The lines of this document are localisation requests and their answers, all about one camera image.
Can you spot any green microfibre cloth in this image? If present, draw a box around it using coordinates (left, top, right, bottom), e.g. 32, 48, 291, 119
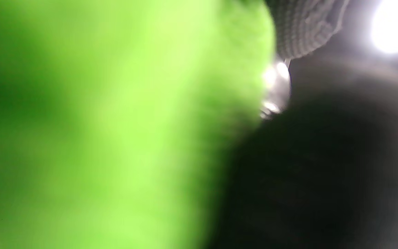
0, 0, 277, 249

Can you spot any person's left hand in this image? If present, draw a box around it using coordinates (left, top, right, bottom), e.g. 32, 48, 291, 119
265, 0, 350, 58

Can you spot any person's right hand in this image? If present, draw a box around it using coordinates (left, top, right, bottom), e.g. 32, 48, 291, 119
209, 58, 398, 249

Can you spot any clear plastic shaker lid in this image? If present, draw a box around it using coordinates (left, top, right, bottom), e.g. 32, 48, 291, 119
259, 58, 293, 120

